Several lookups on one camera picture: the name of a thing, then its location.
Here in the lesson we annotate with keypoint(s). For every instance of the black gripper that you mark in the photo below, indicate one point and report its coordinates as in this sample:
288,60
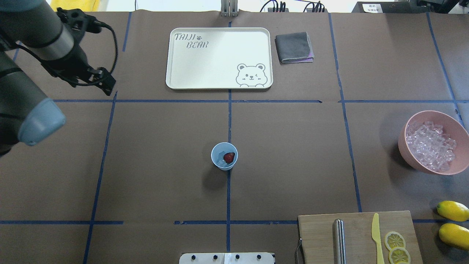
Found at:
76,59

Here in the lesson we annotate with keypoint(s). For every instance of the clear ice cube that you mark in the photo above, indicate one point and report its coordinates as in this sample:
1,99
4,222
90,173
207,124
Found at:
219,159

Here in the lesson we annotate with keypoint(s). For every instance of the red strawberry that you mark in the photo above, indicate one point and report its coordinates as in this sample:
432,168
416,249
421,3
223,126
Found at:
229,157

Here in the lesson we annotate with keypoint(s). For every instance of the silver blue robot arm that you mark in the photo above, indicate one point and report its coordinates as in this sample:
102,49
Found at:
52,38

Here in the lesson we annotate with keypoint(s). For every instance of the light blue plastic cup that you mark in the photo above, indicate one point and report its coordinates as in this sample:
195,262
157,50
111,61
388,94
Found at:
226,147

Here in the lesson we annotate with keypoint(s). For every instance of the pile of clear ice cubes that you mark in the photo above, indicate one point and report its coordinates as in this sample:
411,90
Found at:
430,145

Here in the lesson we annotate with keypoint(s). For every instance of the yellow cloth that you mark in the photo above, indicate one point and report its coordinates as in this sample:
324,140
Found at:
84,5

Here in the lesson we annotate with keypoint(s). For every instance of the cream bear print tray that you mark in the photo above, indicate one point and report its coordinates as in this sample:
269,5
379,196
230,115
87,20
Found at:
219,58

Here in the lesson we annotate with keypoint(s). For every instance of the grey folded cloth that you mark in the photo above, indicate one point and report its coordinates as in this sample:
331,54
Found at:
294,48

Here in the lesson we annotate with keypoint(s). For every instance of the wooden cutting board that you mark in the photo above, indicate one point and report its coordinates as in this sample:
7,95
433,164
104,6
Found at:
316,232

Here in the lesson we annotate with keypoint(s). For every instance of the steel muddler black tip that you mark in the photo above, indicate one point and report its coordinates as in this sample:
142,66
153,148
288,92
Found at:
339,242

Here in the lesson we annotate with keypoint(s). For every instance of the yellow plastic knife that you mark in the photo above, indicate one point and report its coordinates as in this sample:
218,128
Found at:
376,236

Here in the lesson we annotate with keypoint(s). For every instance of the lemon slice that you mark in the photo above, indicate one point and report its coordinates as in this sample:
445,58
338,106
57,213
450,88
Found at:
394,240
399,255

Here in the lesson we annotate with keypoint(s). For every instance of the pink bowl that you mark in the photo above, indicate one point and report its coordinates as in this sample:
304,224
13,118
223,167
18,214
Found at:
452,127

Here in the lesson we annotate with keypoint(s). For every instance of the whole yellow lemon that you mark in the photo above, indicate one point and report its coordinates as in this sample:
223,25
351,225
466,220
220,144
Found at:
454,236
453,210

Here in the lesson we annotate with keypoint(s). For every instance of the aluminium frame post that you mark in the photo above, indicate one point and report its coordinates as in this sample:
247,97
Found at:
229,8

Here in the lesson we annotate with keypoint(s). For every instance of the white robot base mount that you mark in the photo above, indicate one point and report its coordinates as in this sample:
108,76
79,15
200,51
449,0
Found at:
228,258

